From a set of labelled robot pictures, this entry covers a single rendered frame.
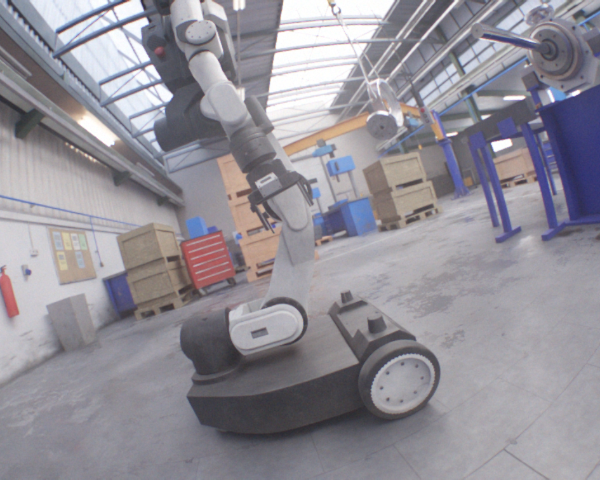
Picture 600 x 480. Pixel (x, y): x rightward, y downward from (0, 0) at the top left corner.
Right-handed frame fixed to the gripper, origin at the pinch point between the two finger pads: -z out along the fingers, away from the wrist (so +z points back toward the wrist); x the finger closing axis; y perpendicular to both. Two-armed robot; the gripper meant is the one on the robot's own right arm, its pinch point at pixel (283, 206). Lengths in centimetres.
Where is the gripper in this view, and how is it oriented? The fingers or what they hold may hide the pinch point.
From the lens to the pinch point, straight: 62.7
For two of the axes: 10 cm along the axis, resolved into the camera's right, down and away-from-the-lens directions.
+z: -4.9, -8.7, -0.4
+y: -0.6, -0.1, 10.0
